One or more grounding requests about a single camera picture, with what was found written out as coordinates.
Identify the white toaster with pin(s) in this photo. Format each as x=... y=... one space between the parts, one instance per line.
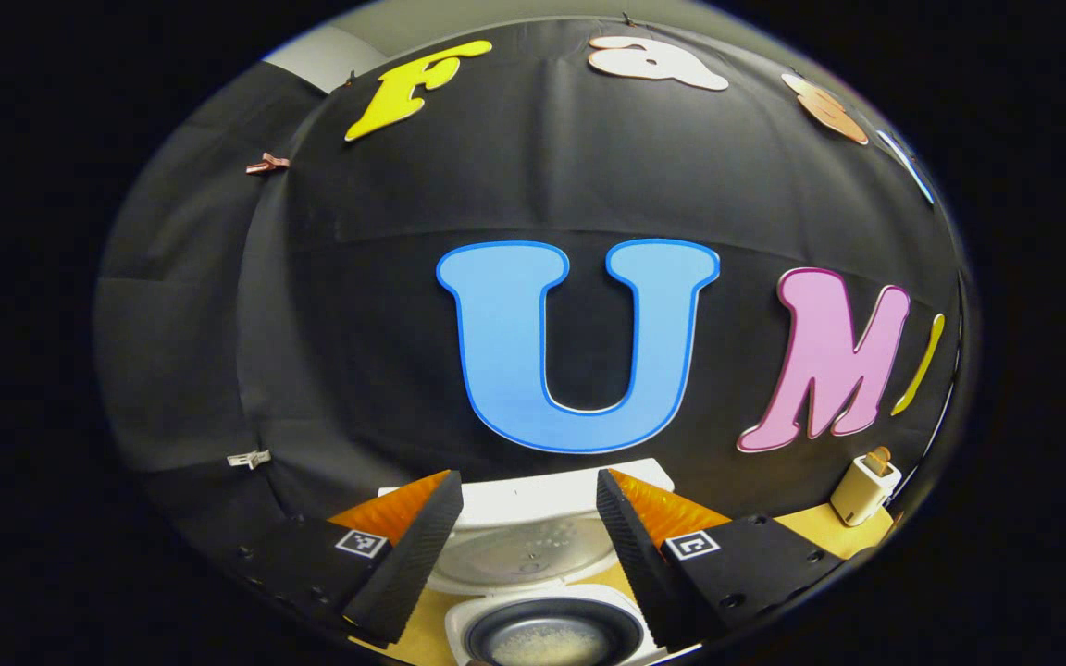
x=857 y=495

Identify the pink cloth clip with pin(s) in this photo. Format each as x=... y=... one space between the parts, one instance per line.
x=267 y=165

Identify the black backdrop cloth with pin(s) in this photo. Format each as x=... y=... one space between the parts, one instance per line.
x=496 y=166

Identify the white cloth clip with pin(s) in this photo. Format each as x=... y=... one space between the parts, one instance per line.
x=249 y=459

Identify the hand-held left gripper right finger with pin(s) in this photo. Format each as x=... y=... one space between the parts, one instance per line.
x=639 y=564

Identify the white rice cooker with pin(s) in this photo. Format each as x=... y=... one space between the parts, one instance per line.
x=533 y=504

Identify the brown toast slice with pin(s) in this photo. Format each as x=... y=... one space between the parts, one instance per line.
x=879 y=460

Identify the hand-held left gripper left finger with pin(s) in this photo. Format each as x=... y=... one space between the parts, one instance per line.
x=408 y=564

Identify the small white rice portion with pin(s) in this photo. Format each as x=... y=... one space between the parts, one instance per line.
x=547 y=647

